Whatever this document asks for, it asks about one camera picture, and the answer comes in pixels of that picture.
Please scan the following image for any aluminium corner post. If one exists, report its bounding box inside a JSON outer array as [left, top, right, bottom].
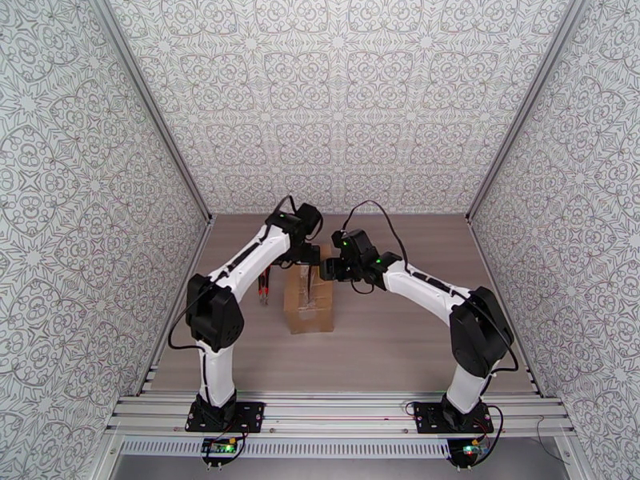
[[465, 0, 590, 226], [86, 0, 215, 226]]

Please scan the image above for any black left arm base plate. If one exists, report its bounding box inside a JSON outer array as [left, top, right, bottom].
[[186, 401, 266, 434]]

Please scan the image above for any clear packing tape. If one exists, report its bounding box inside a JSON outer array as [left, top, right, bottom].
[[298, 266, 322, 313]]

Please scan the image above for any aluminium mounting rail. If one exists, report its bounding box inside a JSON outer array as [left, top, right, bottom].
[[103, 390, 576, 441]]

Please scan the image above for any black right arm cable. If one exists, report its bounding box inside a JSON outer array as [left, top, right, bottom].
[[341, 199, 519, 380]]

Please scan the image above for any brown cardboard express box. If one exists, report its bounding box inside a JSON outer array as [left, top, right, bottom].
[[282, 243, 335, 336]]

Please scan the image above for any red black utility knife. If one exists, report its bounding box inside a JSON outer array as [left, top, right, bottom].
[[256, 266, 274, 309]]

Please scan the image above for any perforated metal vent strip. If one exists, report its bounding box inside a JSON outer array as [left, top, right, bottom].
[[119, 439, 454, 458]]

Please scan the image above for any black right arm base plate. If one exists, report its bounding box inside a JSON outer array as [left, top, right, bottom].
[[414, 401, 494, 434]]

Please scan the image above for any aluminium table edge strip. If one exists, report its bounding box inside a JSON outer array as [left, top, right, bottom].
[[134, 215, 217, 400], [465, 215, 546, 398]]

